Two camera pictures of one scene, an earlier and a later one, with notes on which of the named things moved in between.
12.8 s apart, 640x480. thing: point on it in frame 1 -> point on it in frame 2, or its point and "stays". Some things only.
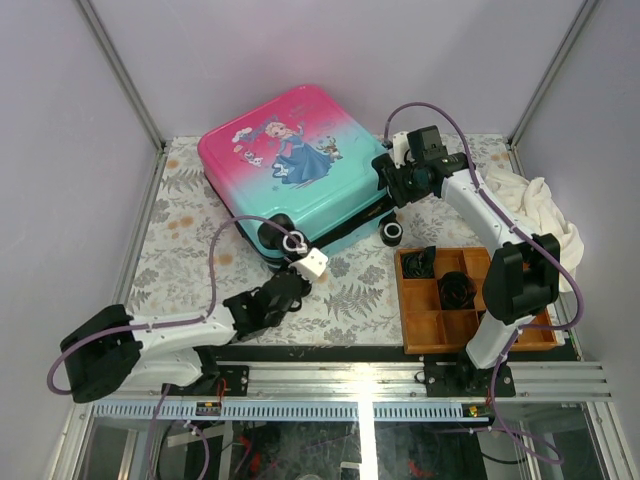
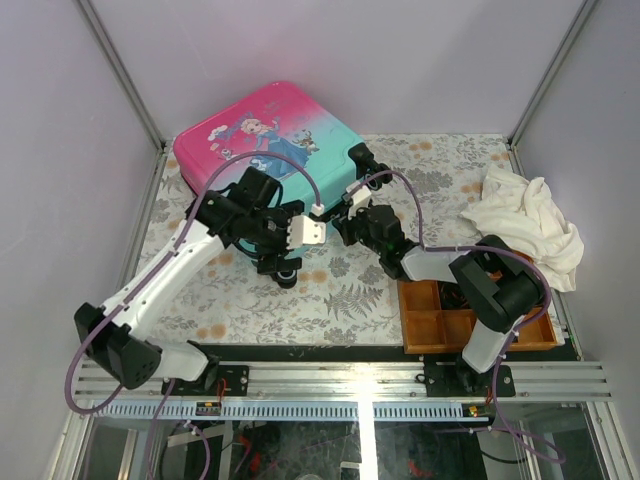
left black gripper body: x=308 y=285 -> x=269 y=232
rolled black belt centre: x=457 y=291 stays
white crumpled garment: x=532 y=206 stays
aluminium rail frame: x=347 y=392 stays
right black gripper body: x=403 y=183 -> x=358 y=229
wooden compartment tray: x=428 y=329 stays
